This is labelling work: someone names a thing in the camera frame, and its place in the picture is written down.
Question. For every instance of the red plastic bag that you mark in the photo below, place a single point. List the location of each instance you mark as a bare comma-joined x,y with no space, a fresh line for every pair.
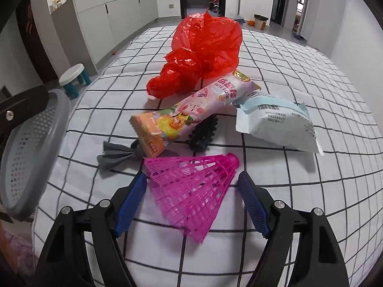
206,44

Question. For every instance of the grey perforated plastic basket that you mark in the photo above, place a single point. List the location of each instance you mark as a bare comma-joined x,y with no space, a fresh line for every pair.
33,143

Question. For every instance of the grey cloth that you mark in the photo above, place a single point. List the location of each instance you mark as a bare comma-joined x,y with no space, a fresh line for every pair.
113,155

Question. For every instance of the grey sideboard cabinet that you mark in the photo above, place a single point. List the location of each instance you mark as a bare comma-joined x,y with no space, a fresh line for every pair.
119,21

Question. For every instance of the pink plastic shuttlecock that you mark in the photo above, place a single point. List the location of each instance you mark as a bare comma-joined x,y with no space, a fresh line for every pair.
191,191

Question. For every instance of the blue floor item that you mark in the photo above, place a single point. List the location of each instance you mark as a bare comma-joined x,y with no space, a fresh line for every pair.
299,36

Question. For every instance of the white black checked bedsheet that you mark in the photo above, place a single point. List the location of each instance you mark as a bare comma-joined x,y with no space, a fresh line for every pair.
299,185

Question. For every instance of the red door decoration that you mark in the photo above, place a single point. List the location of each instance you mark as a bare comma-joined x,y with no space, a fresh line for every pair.
30,19

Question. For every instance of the black spiked ball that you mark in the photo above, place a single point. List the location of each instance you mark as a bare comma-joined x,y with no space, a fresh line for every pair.
202,137

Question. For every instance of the red ride-on toy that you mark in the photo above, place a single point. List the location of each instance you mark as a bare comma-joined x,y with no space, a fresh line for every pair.
214,4

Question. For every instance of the white stool with teal legs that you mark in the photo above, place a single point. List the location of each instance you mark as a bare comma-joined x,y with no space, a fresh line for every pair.
71,74

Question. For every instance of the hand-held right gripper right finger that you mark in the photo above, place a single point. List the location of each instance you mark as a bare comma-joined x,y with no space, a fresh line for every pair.
254,206

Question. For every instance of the white blue wrapper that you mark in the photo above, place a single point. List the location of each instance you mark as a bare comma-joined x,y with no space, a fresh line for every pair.
275,125

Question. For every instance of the dark brown door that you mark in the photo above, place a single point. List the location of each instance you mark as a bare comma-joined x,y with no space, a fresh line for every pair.
39,53

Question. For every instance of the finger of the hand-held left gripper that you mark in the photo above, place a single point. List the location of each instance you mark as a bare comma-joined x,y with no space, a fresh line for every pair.
21,104

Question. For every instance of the small bottles on cabinet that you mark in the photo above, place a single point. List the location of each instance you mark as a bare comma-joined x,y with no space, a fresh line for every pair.
58,4

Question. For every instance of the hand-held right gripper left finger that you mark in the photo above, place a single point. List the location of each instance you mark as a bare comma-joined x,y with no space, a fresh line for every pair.
131,203

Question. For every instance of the blue grey dustpan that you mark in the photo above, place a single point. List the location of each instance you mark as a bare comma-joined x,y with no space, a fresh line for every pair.
238,20

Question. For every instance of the wicker waste bin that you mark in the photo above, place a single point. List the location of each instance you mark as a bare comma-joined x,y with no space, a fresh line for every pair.
261,22

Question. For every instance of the pink snack packet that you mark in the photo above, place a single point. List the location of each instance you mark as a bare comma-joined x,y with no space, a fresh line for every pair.
185,110

